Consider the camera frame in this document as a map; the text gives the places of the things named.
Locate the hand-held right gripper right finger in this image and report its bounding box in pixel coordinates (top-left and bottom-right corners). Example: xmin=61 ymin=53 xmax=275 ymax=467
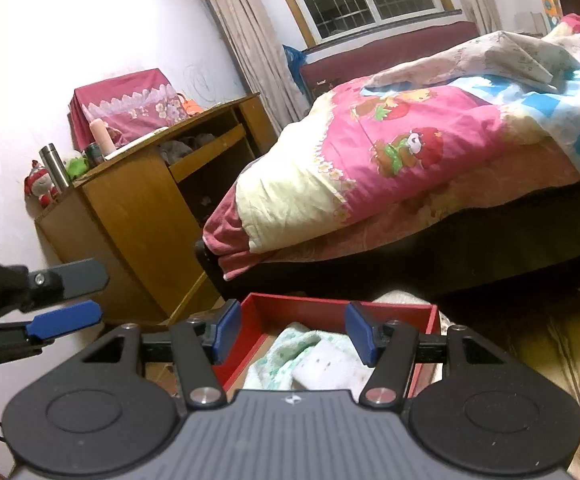
xmin=345 ymin=301 xmax=508 ymax=409

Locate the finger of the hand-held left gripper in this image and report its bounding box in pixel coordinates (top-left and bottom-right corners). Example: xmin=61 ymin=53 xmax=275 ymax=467
xmin=30 ymin=258 xmax=109 ymax=307
xmin=0 ymin=301 xmax=103 ymax=356

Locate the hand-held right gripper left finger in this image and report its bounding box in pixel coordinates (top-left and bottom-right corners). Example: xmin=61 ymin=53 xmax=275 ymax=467
xmin=77 ymin=299 xmax=243 ymax=409

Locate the red box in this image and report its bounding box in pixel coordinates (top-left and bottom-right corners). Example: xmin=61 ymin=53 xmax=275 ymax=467
xmin=212 ymin=292 xmax=441 ymax=396

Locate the white sponge cloth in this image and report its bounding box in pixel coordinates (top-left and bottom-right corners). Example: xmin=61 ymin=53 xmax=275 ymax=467
xmin=292 ymin=337 xmax=371 ymax=391

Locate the green and white towel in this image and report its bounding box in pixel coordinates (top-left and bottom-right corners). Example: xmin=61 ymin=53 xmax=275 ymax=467
xmin=242 ymin=321 xmax=321 ymax=391

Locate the wooden desk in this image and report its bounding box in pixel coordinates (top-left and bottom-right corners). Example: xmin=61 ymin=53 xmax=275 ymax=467
xmin=35 ymin=92 xmax=278 ymax=326

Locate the red and white doll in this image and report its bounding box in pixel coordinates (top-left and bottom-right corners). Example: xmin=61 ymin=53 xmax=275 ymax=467
xmin=24 ymin=160 xmax=61 ymax=209

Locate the steel thermos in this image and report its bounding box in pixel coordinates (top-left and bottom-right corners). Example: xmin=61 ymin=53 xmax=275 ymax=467
xmin=39 ymin=143 xmax=73 ymax=193

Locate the green toy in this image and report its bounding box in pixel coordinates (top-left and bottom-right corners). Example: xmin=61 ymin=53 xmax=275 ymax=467
xmin=65 ymin=152 xmax=90 ymax=179

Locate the dark wooden bed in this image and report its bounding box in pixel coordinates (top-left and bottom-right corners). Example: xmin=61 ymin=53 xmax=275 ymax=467
xmin=195 ymin=20 xmax=580 ymax=306

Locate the pink bottle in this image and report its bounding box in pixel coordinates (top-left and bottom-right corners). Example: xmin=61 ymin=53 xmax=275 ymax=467
xmin=89 ymin=118 xmax=117 ymax=157

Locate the grey cloth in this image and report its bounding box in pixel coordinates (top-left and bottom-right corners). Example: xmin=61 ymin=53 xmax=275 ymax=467
xmin=157 ymin=132 xmax=216 ymax=166

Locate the wooden drawer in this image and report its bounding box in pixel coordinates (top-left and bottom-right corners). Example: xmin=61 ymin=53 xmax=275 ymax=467
xmin=167 ymin=122 xmax=248 ymax=183

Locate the pink floral bedsheet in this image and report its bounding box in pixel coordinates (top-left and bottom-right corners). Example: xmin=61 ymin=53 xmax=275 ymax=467
xmin=250 ymin=150 xmax=580 ymax=266

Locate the pink cloth covered box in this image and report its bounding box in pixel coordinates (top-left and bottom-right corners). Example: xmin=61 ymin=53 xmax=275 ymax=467
xmin=67 ymin=66 xmax=193 ymax=148

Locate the orange object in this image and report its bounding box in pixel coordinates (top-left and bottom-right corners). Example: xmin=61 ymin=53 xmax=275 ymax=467
xmin=177 ymin=91 xmax=206 ymax=116

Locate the blue bag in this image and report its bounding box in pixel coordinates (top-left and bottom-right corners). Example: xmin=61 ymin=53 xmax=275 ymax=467
xmin=282 ymin=44 xmax=307 ymax=78

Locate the blue checkered sheet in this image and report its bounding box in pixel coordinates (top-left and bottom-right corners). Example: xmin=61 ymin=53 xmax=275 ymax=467
xmin=450 ymin=67 xmax=580 ymax=198

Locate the beige floral blanket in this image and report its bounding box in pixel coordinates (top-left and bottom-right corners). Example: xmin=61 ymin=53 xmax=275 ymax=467
xmin=365 ymin=30 xmax=580 ymax=93

